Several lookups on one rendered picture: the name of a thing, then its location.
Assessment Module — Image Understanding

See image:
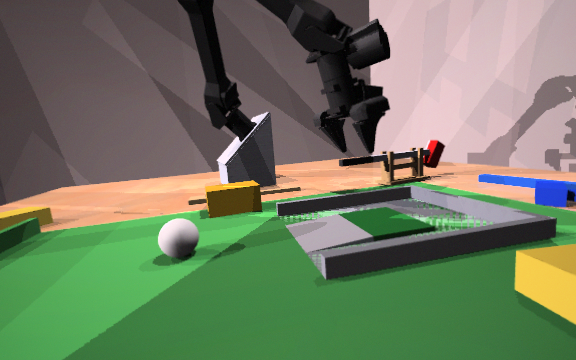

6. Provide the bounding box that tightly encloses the white golf ball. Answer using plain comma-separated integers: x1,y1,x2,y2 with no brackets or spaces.
158,218,200,258

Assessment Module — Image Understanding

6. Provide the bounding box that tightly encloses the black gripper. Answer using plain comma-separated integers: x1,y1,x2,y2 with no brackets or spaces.
313,73,390,154

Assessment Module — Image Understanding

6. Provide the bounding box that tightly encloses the red and black putter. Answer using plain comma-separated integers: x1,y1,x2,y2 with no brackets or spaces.
339,141,446,168

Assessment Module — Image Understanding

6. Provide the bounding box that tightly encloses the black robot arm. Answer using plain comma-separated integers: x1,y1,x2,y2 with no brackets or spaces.
177,0,390,142

